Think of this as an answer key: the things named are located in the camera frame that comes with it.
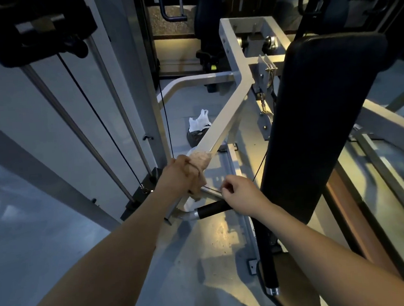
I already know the person's right forearm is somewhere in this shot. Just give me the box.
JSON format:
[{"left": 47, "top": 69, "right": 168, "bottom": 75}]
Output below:
[{"left": 255, "top": 192, "right": 404, "bottom": 306}]

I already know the white plastic bag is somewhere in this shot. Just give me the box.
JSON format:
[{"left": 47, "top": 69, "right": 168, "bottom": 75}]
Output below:
[{"left": 187, "top": 108, "right": 213, "bottom": 133}]

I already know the black weight stack carriage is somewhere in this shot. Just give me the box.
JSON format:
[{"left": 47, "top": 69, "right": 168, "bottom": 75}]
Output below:
[{"left": 0, "top": 0, "right": 101, "bottom": 69}]

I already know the person's right hand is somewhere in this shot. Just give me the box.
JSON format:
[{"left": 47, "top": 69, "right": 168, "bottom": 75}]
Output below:
[{"left": 219, "top": 172, "right": 275, "bottom": 223}]

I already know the black pillar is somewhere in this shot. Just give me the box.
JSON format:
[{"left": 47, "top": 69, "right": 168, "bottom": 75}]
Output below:
[{"left": 132, "top": 0, "right": 163, "bottom": 91}]

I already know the black weight plate stack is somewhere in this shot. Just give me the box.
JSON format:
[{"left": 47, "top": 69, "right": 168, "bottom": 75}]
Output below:
[{"left": 116, "top": 167, "right": 167, "bottom": 222}]

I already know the person's left forearm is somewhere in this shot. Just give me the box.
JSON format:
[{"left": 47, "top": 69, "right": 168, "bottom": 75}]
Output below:
[{"left": 5, "top": 187, "right": 179, "bottom": 306}]

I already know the beige cleaning cloth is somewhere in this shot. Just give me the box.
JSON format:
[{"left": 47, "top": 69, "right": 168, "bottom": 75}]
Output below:
[{"left": 184, "top": 150, "right": 216, "bottom": 203}]

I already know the chrome guide rod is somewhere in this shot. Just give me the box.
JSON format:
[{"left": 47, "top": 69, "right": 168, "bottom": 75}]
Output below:
[
  {"left": 21, "top": 57, "right": 136, "bottom": 211},
  {"left": 86, "top": 32, "right": 155, "bottom": 182}
]

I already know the black steel cable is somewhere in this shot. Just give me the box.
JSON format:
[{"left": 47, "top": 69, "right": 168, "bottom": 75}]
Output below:
[
  {"left": 157, "top": 78, "right": 175, "bottom": 160},
  {"left": 56, "top": 48, "right": 147, "bottom": 198},
  {"left": 249, "top": 149, "right": 271, "bottom": 184}
]

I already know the person's left hand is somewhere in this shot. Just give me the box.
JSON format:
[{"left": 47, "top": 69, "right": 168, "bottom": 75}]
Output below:
[{"left": 152, "top": 153, "right": 210, "bottom": 206}]

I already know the black padded backrest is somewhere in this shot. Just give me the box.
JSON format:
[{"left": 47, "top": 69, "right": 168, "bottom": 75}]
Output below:
[{"left": 242, "top": 29, "right": 401, "bottom": 229}]

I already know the black trash bag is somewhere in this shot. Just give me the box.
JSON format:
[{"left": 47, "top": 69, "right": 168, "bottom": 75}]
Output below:
[{"left": 186, "top": 126, "right": 210, "bottom": 148}]

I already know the black foam grip handle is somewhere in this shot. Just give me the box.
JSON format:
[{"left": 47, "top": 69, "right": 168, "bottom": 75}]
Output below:
[{"left": 195, "top": 195, "right": 281, "bottom": 302}]

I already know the brown partition base rail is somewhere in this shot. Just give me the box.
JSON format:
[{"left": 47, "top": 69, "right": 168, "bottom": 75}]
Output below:
[{"left": 321, "top": 159, "right": 404, "bottom": 288}]

